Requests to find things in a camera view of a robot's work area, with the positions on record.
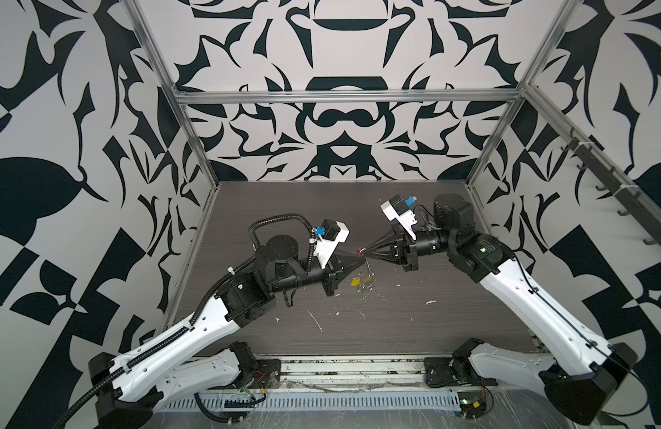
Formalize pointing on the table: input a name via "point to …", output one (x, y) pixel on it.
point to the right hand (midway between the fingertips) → (370, 256)
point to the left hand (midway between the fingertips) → (365, 253)
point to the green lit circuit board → (472, 404)
